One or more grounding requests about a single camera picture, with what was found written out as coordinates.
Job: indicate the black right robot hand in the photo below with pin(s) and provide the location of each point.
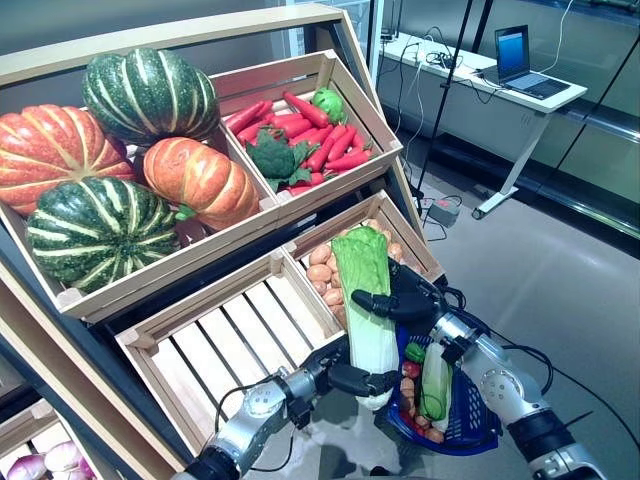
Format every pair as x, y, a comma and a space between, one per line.
410, 300

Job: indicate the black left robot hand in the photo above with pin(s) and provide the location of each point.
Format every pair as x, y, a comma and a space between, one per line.
365, 382

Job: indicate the napa cabbage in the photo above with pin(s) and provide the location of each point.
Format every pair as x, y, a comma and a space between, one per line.
441, 425
434, 380
365, 340

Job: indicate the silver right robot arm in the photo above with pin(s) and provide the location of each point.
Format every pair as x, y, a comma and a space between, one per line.
500, 385

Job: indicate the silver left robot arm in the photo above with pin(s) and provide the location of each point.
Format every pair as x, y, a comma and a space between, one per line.
255, 415

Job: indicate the blue plastic shopping basket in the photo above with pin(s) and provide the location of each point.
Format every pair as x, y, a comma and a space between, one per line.
470, 405

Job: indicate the small tan potato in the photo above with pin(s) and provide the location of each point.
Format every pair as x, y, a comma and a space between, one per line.
407, 402
407, 385

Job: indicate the dark green bell pepper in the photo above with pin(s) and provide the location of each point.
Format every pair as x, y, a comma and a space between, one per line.
415, 352

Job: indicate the red pepper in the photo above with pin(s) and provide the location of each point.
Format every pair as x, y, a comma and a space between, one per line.
411, 419

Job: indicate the wooden potato crate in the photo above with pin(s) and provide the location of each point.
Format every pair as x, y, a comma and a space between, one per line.
410, 235

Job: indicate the brown potato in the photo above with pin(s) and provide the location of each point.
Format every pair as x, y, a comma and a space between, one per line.
434, 435

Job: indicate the gray box with red button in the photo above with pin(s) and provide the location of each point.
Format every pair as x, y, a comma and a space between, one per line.
445, 212

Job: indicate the wooden carrot crate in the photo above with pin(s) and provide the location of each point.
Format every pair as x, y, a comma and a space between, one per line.
340, 180

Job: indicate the wooden cabbage crate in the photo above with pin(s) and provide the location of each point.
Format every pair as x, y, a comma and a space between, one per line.
225, 340

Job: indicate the red carrot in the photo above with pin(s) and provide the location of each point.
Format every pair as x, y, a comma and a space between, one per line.
310, 136
350, 161
342, 142
300, 190
245, 116
265, 107
252, 132
359, 140
316, 177
306, 110
322, 150
292, 122

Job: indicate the green broccoli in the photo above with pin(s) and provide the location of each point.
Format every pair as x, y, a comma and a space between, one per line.
272, 157

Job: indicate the black tripod pole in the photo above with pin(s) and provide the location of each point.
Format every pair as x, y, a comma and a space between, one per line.
442, 100

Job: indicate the light green bell pepper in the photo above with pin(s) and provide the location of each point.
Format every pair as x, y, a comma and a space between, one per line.
327, 102

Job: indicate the large wooden pumpkin crate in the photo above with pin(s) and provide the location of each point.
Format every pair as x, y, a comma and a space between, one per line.
165, 280

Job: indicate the small orange pumpkin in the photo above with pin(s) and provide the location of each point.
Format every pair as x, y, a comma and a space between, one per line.
205, 180

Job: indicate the white desk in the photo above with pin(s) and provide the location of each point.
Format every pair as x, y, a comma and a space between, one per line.
550, 102

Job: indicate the open laptop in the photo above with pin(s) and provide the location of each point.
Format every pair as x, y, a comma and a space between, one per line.
512, 50

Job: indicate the purple white turnip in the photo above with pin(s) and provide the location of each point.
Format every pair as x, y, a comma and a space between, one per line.
87, 469
62, 456
26, 467

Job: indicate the green striped pumpkin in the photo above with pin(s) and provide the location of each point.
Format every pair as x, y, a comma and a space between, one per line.
95, 230
150, 95

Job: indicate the wooden turnip crate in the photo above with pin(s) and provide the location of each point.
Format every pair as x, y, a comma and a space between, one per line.
20, 425

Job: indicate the wooden display shelf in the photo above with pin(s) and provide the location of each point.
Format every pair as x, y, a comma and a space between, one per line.
175, 32

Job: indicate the large orange pumpkin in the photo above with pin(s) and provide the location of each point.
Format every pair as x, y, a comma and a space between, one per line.
45, 150

